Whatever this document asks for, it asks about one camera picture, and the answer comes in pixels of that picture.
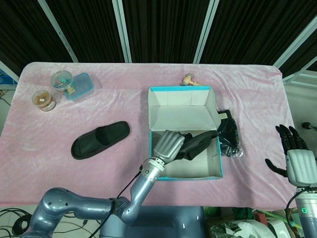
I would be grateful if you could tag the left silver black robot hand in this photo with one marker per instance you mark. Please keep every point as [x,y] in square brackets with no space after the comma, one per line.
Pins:
[168,146]

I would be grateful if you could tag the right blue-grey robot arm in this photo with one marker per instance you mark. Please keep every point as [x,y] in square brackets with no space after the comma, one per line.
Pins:
[307,213]

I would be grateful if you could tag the pink velvet table cloth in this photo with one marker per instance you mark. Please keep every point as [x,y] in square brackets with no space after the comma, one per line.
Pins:
[99,178]

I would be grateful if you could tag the blue plastic container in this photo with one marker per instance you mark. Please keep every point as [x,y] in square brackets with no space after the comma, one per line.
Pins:
[83,85]

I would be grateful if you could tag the wooden toy hammer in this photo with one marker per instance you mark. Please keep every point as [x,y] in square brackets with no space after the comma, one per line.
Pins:
[189,79]

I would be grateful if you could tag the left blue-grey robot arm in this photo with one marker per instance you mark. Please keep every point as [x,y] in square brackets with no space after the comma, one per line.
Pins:
[141,191]

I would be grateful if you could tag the white plastic bag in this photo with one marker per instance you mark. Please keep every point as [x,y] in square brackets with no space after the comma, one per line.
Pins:
[237,229]

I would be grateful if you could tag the green cloth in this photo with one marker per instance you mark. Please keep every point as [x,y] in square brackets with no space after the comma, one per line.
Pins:
[242,213]

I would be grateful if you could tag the black socks in plastic bag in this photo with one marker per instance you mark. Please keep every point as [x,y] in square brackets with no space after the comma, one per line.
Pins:
[229,134]

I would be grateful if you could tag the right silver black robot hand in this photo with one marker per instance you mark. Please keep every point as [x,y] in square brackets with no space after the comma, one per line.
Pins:
[301,166]

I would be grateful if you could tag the white frame post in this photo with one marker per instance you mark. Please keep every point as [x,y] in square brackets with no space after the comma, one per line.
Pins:
[204,32]
[122,32]
[294,39]
[59,32]
[10,72]

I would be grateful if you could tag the black pleated curtain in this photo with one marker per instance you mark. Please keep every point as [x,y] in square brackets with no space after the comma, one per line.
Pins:
[163,29]

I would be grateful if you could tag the clear jar with colourful clips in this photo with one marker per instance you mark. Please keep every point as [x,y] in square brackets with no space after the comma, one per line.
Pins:
[62,79]

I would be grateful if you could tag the white and teal shoebox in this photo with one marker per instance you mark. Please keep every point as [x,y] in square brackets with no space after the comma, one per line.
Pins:
[183,116]

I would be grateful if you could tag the clear jar with orange label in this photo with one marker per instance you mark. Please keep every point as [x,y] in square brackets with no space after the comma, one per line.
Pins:
[44,100]

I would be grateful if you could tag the blue-grey robot torso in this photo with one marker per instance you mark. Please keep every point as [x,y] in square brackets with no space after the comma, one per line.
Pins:
[153,223]

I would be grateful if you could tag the black rubber slipper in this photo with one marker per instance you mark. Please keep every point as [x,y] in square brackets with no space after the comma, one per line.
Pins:
[200,143]
[101,140]

